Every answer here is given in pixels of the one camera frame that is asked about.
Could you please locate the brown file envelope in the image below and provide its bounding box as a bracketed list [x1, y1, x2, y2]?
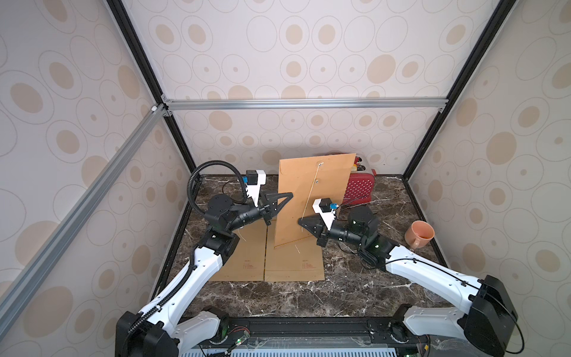
[264, 220, 325, 283]
[210, 220, 267, 282]
[275, 153, 355, 246]

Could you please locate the envelope white string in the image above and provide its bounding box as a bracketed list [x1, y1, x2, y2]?
[300, 162, 325, 222]

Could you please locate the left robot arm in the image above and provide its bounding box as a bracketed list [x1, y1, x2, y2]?
[114, 160, 294, 356]

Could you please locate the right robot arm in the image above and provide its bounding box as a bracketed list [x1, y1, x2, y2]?
[298, 205, 520, 356]

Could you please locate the red polka dot toaster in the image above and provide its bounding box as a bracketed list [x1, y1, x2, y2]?
[343, 155, 376, 205]

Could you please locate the pink cup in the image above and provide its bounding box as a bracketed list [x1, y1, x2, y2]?
[404, 220, 435, 250]

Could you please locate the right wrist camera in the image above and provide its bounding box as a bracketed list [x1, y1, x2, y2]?
[312, 198, 339, 230]

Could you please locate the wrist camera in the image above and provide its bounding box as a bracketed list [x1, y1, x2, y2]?
[244, 170, 266, 207]
[312, 198, 339, 230]

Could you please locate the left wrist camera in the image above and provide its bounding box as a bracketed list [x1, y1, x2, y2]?
[244, 170, 266, 207]

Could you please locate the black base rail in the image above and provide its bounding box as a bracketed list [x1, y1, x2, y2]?
[117, 315, 504, 357]

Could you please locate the back aluminium rail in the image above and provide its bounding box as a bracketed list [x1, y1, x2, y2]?
[156, 97, 448, 111]

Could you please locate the aluminium rail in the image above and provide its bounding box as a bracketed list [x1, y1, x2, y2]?
[156, 97, 448, 111]
[1, 104, 167, 339]

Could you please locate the left aluminium rail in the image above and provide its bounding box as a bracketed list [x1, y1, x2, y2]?
[1, 104, 167, 339]

